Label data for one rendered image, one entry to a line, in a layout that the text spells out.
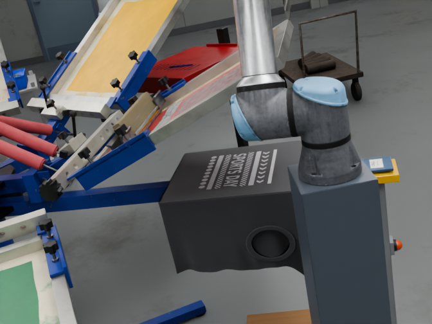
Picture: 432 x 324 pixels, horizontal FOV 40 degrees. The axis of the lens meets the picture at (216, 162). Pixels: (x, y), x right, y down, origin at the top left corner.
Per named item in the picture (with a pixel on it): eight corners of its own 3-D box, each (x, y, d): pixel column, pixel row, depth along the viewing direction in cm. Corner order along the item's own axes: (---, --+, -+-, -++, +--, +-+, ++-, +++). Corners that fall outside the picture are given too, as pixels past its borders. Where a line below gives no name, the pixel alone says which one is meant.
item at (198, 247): (306, 268, 216) (292, 179, 203) (305, 282, 209) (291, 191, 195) (185, 276, 227) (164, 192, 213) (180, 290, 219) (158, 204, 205)
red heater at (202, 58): (197, 62, 373) (193, 44, 369) (256, 63, 344) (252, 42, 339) (126, 94, 333) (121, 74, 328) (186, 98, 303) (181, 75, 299)
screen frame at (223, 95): (294, 26, 225) (288, 18, 224) (284, 67, 172) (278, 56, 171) (134, 126, 252) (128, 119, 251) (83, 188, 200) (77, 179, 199)
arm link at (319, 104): (351, 141, 134) (345, 83, 129) (292, 147, 137) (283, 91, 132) (351, 122, 145) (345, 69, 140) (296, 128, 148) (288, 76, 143)
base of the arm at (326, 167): (370, 177, 137) (366, 138, 134) (306, 191, 138) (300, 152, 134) (351, 154, 151) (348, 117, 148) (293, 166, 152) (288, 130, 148)
